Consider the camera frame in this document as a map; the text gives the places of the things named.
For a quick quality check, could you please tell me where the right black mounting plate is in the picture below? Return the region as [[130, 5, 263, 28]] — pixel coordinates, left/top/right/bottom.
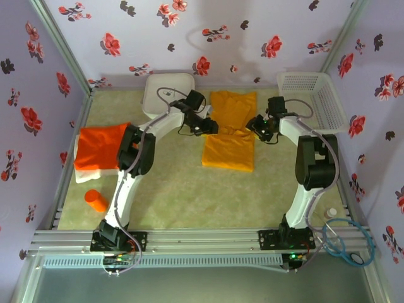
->
[[258, 229, 316, 252]]

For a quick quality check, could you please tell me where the orange plastic cup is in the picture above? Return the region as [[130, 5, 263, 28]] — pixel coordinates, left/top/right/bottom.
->
[[84, 189, 110, 213]]

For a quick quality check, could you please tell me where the white lidded plastic box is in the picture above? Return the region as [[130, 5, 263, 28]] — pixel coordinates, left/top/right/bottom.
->
[[141, 73, 196, 119]]

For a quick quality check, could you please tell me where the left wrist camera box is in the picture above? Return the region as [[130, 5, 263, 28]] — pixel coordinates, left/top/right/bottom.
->
[[184, 90, 206, 112]]

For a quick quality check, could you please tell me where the black mounting plate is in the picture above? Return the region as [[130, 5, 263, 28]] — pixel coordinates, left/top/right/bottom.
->
[[90, 231, 148, 253], [258, 229, 316, 252]]

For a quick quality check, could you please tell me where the aluminium corner post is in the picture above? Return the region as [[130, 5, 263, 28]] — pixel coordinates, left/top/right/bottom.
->
[[318, 0, 370, 75], [30, 0, 94, 94]]

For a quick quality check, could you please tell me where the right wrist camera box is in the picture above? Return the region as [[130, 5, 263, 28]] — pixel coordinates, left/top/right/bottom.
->
[[267, 96, 287, 116]]

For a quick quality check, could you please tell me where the left controller circuit board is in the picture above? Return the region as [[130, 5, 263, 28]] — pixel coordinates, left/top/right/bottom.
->
[[102, 251, 133, 266]]

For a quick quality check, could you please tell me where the right controller circuit board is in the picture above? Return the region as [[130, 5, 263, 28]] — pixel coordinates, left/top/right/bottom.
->
[[283, 251, 309, 263]]

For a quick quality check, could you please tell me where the white perforated plastic basket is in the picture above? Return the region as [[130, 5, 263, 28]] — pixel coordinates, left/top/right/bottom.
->
[[276, 71, 348, 135]]

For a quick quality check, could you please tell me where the white slotted cable duct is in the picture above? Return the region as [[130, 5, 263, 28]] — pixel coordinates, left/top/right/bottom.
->
[[42, 254, 283, 269]]

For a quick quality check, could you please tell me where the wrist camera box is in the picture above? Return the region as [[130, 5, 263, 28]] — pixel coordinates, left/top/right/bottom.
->
[[184, 90, 206, 112], [267, 96, 287, 116]]

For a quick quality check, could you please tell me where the blue coiled hose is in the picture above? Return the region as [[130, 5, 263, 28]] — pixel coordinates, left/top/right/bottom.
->
[[321, 218, 376, 269]]

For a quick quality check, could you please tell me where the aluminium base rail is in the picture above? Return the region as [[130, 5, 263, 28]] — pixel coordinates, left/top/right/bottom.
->
[[31, 229, 376, 253]]

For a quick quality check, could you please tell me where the yellow t-shirt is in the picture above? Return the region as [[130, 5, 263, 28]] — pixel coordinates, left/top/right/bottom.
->
[[201, 90, 257, 173]]

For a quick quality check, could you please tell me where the orange t-shirt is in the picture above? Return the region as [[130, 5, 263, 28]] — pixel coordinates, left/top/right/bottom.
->
[[74, 123, 132, 171]]

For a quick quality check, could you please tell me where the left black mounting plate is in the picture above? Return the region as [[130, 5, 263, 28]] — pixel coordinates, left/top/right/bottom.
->
[[90, 231, 148, 253]]

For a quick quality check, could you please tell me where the right arm gray cable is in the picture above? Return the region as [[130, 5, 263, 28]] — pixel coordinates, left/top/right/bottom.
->
[[285, 99, 340, 274]]

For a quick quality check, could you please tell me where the controller circuit board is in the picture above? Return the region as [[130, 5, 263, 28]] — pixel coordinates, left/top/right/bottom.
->
[[283, 251, 309, 263], [102, 251, 133, 266]]

